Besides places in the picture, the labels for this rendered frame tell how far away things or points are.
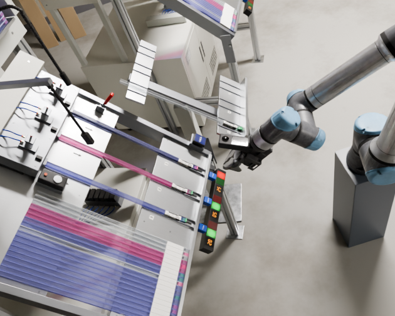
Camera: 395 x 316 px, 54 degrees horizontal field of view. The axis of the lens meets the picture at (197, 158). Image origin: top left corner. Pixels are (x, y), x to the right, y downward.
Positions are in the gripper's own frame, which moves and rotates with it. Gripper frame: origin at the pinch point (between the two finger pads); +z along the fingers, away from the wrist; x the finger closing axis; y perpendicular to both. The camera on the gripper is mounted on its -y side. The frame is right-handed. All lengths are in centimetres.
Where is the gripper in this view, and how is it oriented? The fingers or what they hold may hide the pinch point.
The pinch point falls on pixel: (223, 165)
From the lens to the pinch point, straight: 139.0
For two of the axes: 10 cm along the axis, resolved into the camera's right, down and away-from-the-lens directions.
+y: 8.7, 4.0, 2.8
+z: -4.6, 4.6, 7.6
